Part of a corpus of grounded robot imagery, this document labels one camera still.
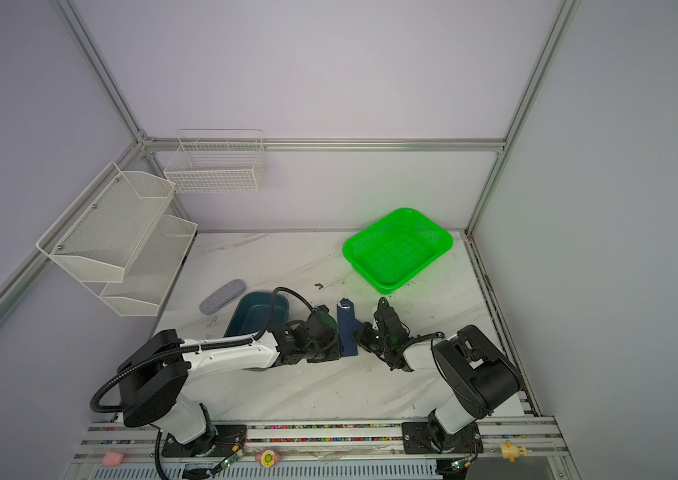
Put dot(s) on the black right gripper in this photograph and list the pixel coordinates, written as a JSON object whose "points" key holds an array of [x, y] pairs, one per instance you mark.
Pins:
{"points": [[363, 338]]}

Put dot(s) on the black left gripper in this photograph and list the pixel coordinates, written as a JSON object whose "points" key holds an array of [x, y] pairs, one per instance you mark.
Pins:
{"points": [[334, 354]]}

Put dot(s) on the dark blue paper napkin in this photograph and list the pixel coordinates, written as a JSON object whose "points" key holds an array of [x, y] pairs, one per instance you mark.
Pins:
{"points": [[347, 327]]}

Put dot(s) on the green perforated plastic basket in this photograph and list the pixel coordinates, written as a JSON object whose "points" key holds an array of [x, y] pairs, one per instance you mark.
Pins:
{"points": [[393, 250]]}

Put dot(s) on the teal plastic utensil tray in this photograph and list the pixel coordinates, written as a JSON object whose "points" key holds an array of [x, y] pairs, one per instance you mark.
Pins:
{"points": [[252, 312]]}

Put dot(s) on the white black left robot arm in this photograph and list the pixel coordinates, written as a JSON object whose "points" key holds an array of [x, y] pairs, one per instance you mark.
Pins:
{"points": [[148, 387]]}

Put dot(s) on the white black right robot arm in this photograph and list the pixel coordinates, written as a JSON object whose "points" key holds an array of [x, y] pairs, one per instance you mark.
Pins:
{"points": [[480, 377]]}

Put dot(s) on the grey oval stone pad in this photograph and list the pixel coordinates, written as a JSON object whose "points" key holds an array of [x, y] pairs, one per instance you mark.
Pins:
{"points": [[223, 296]]}

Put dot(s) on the pink green round toy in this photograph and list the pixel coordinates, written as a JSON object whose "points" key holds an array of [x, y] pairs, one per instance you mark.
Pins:
{"points": [[268, 458]]}

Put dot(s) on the yellow small toy figure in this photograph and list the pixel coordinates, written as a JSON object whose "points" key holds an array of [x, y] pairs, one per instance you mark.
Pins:
{"points": [[512, 452]]}

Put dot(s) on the white mesh two-tier shelf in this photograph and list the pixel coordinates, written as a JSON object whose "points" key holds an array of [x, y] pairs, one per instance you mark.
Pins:
{"points": [[120, 242]]}

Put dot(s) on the pink small toy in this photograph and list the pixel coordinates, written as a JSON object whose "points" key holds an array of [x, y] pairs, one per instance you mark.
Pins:
{"points": [[112, 459]]}

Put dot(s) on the white wire wall basket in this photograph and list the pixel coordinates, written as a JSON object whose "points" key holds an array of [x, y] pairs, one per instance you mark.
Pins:
{"points": [[210, 161]]}

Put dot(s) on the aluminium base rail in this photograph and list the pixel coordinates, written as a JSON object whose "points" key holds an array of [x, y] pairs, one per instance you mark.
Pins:
{"points": [[333, 449]]}

